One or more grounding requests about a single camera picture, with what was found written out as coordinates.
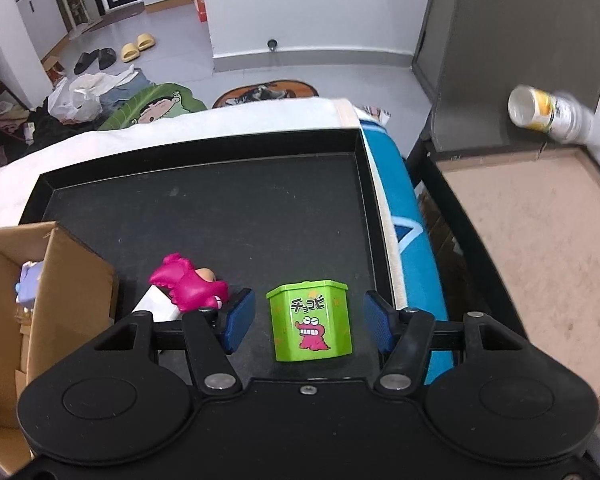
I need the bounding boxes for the grey door mat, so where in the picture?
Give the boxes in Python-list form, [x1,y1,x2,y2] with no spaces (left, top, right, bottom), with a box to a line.
[70,0,147,36]

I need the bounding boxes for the black rectangular tray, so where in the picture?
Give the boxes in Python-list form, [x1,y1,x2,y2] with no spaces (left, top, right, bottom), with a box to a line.
[19,129,406,381]

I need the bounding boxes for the lilac cube toy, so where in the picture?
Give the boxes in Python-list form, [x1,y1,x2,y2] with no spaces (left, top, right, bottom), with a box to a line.
[15,260,46,308]

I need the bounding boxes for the black framed brown board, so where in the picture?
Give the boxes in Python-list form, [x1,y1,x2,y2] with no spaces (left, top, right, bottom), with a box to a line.
[405,137,600,418]

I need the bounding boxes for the round cartoon rug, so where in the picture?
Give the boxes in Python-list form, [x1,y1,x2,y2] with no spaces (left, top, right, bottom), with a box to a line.
[211,78,320,109]

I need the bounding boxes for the printed leaflet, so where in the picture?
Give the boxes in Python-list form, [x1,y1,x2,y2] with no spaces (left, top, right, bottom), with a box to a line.
[362,105,393,126]

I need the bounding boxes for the pink dinosaur toy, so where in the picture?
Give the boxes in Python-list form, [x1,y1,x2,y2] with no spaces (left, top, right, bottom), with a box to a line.
[149,253,229,315]

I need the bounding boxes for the blue white cloth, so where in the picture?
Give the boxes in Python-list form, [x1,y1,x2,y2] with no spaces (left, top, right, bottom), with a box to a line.
[350,105,453,386]

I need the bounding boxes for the white low cabinet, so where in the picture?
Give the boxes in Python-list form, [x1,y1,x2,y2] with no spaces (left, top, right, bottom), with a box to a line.
[15,0,70,58]

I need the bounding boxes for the green hexagonal tin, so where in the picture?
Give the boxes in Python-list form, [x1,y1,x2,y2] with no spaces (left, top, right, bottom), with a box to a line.
[266,280,353,363]

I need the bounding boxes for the white plastic bag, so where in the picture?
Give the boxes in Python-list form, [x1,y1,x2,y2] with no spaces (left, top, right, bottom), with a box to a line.
[47,67,141,123]

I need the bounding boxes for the small brown box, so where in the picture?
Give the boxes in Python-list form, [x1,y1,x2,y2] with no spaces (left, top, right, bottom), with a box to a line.
[42,55,66,83]

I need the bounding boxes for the blue denim clothing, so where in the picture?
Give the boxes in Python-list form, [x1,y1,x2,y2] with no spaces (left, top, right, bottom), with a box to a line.
[100,67,156,111]

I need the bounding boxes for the green cartoon cushion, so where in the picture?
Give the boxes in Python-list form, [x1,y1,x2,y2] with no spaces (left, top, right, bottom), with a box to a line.
[97,82,208,132]

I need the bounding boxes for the stacked disposable cups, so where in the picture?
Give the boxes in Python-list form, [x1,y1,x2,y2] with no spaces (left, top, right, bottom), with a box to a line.
[507,85,600,147]

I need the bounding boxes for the brown cardboard box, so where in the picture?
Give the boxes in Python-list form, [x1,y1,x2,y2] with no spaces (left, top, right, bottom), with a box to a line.
[0,221,120,478]

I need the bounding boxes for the dark clothes pile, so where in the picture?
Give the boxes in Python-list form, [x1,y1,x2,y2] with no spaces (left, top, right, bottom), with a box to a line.
[0,105,101,176]

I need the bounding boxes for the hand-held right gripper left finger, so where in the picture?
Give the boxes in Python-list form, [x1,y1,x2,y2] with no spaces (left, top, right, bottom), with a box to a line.
[94,287,257,393]

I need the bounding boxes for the white charger plug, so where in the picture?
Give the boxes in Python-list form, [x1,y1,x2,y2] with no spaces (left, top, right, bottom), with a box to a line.
[131,284,183,322]

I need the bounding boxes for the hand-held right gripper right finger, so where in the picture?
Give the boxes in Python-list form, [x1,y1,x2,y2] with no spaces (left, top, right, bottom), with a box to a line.
[364,290,528,393]

